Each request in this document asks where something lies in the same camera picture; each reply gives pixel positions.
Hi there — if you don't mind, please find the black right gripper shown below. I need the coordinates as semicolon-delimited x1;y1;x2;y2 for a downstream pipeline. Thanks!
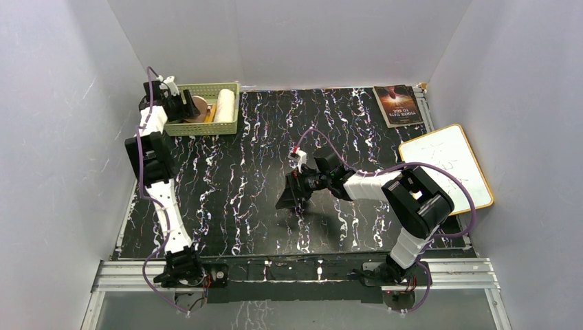
276;165;331;208

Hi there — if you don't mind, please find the orange patterned towel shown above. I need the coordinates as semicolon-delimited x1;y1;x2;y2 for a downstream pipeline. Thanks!
184;96;217;123

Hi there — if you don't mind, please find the white towel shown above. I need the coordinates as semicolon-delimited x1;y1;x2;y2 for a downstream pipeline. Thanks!
213;89;235;122

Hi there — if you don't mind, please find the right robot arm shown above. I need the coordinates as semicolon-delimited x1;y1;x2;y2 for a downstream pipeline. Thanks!
275;147;454;285

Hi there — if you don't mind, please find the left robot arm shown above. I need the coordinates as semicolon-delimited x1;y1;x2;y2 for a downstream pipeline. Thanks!
124;76;199;254

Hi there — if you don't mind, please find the light green plastic basket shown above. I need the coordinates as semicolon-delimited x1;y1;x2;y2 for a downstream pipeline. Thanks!
164;82;240;136

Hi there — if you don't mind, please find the dark book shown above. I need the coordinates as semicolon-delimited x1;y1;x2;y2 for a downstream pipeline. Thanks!
373;85;423;128

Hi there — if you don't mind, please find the wood framed whiteboard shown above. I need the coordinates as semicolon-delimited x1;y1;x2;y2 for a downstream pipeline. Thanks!
398;124;494;209

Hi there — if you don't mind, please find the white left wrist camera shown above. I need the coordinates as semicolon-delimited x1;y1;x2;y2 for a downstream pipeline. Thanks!
157;75;180;96

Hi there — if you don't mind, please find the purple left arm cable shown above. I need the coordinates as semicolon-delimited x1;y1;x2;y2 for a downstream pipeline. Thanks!
134;66;193;315

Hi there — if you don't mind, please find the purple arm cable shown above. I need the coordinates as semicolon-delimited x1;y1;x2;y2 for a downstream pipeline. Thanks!
134;66;193;315
294;127;477;314

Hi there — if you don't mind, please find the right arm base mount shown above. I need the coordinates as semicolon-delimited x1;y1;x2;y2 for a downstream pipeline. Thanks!
352;259;432;292

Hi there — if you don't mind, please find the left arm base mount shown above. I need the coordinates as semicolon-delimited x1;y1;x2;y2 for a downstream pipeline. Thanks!
153;247;229;288

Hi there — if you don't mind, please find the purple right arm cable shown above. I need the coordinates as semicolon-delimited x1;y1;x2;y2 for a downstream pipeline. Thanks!
294;127;477;314

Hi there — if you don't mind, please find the aluminium rail frame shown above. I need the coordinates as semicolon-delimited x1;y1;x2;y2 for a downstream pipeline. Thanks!
81;254;512;329

